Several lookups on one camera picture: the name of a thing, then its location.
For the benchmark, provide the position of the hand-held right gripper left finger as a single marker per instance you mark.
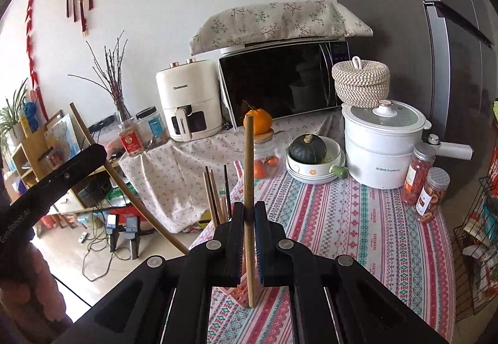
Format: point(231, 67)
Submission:
point(238, 239)

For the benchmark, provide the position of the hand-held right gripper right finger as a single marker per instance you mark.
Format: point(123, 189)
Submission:
point(260, 239)

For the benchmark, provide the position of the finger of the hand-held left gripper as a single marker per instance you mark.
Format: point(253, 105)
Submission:
point(70, 173)

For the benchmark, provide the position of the short light wooden chopstick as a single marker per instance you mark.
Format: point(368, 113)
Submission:
point(222, 208)

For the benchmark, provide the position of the pink perforated utensil holder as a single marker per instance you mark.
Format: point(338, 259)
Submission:
point(237, 291)

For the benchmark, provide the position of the person's left forearm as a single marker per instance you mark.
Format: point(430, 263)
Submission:
point(42, 297)

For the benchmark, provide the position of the framed picture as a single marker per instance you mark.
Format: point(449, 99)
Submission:
point(64, 134)

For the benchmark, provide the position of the wooden shelf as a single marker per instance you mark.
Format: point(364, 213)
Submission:
point(29, 149)

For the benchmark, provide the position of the small orange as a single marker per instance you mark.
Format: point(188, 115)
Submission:
point(274, 161)
point(260, 170)

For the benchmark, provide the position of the red label jar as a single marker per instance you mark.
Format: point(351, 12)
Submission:
point(131, 140)

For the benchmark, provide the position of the black floor stand device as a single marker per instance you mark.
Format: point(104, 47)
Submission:
point(124, 229)

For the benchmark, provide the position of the green potted plant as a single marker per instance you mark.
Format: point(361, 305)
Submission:
point(11, 114)

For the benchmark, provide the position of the white bowl with dark squash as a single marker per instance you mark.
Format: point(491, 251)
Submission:
point(315, 173)

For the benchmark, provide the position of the patterned striped tablecloth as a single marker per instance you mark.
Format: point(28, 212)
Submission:
point(350, 243)

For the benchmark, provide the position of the floral side table cover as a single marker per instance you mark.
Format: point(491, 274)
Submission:
point(171, 177)

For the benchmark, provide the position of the clear glass jar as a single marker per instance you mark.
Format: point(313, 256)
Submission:
point(272, 147)

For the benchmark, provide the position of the blue label jar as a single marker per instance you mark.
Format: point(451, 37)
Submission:
point(153, 128)

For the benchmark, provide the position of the dark green pumpkin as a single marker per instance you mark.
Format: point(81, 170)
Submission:
point(307, 149)

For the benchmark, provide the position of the dry branches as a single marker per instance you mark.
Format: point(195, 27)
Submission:
point(111, 75)

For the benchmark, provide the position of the large orange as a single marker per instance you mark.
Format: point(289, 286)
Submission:
point(262, 121)

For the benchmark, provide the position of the cream air fryer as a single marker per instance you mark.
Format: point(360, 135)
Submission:
point(186, 95)

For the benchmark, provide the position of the white electric pot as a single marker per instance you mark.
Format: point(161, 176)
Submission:
point(377, 149)

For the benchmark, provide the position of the black microwave oven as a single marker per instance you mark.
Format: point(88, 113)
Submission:
point(276, 83)

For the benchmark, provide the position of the jar of red dried fruit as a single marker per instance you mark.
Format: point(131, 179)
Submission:
point(418, 177)

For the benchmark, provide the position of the jar of dried fruit slices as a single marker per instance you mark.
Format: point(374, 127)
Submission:
point(432, 196)

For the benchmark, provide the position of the woven lidded basket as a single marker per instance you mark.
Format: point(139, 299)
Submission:
point(361, 83)

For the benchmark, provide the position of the floral cloth cover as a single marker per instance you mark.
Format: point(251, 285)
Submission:
point(280, 21)

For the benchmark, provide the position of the grey refrigerator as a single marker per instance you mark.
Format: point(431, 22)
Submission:
point(389, 17)

